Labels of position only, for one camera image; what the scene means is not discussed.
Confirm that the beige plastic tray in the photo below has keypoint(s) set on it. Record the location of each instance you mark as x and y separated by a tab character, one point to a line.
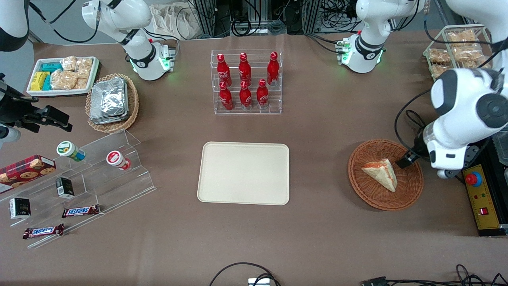
242	174

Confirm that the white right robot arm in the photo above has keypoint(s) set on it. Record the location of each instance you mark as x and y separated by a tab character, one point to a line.
135	24

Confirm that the aluminium frame post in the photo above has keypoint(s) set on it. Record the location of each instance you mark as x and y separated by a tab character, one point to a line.
312	16
205	18

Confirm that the yellow emergency stop box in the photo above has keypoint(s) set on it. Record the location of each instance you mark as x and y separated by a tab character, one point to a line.
486	202

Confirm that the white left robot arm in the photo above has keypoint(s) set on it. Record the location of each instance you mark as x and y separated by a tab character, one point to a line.
369	20

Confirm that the small black box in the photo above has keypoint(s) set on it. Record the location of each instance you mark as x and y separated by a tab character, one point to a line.
64	187
20	208

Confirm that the clear plastic container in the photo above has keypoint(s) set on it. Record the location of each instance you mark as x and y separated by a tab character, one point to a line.
503	151

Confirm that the oval light wicker basket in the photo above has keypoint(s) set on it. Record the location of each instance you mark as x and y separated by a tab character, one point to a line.
133	103

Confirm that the red cookie box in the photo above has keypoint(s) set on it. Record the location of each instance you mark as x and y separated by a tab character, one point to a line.
24	172

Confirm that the triangular sandwich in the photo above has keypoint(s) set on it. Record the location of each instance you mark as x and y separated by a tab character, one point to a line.
381	173

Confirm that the black appliance housing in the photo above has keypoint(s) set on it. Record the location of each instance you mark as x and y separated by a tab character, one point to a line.
488	233

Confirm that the stack of silver foil packs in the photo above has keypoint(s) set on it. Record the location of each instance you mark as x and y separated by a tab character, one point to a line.
108	100

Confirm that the teal snack pack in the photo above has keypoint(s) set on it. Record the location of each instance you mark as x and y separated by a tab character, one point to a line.
51	67
47	82

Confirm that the clear bag of crackers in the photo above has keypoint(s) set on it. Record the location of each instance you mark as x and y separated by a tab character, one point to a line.
63	80
83	68
68	63

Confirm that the yellow snack pack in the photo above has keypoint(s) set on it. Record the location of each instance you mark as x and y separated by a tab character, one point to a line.
39	81

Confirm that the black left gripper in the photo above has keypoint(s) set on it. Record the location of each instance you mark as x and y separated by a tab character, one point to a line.
417	147

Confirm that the white rectangular snack tray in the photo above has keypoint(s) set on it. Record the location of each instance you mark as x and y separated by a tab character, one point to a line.
59	93

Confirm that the clear acrylic bottle rack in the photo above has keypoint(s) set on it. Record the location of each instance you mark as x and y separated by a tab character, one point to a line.
254	112

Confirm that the green lid yoghurt cup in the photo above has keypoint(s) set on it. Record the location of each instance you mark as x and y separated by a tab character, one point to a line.
68	150

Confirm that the bagged fried snack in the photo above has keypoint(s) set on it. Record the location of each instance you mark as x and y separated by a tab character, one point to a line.
439	71
438	55
467	53
470	64
460	36

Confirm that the round brown wicker basket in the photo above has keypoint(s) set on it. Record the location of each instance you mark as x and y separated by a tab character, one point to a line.
377	198

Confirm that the small grey device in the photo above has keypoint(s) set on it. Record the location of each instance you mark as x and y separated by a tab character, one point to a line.
258	282

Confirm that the red cola bottle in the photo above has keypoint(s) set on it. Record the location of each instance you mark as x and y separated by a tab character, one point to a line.
245	97
226	99
223	70
273	69
262	96
245	69

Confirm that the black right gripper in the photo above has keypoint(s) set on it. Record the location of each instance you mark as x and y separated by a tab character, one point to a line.
14	112

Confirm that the snickers bar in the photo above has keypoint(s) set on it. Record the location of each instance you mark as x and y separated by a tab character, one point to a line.
80	211
43	231

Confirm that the red lid yoghurt cup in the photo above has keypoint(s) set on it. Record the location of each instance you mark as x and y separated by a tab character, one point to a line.
116	159

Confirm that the beige cloth bag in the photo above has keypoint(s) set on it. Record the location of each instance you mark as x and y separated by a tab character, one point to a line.
174	20

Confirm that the clear acrylic step display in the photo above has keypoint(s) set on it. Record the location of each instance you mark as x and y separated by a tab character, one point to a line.
99	186

